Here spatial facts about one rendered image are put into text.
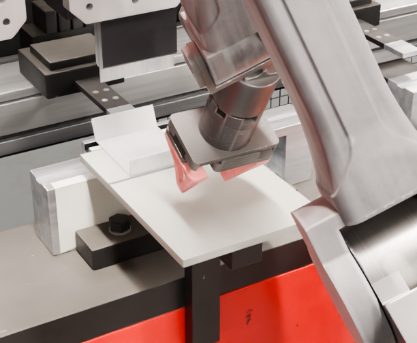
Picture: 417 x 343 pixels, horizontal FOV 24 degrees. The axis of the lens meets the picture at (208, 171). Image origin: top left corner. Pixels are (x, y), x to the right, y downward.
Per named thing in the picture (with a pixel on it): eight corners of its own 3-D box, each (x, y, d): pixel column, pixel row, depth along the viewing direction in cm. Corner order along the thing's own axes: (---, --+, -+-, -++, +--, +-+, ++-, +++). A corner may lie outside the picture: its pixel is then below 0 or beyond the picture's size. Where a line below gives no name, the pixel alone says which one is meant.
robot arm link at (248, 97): (244, 85, 91) (296, 73, 93) (212, 30, 94) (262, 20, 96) (224, 130, 96) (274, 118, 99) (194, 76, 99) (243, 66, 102)
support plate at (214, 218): (182, 268, 101) (182, 260, 101) (80, 161, 121) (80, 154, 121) (327, 222, 109) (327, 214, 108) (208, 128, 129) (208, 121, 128)
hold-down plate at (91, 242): (93, 271, 121) (91, 251, 119) (75, 250, 125) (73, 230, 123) (297, 207, 134) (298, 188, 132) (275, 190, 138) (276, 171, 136)
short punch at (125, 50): (103, 85, 119) (99, 10, 114) (97, 79, 120) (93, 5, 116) (177, 69, 123) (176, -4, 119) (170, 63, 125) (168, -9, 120)
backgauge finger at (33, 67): (90, 143, 126) (88, 108, 124) (19, 73, 146) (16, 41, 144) (174, 122, 131) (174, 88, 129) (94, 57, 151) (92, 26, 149)
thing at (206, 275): (229, 394, 116) (232, 240, 106) (172, 327, 127) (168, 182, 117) (258, 382, 118) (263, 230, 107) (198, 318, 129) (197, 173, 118)
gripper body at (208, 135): (164, 125, 103) (180, 80, 97) (248, 105, 107) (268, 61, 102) (190, 175, 100) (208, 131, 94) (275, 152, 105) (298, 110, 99)
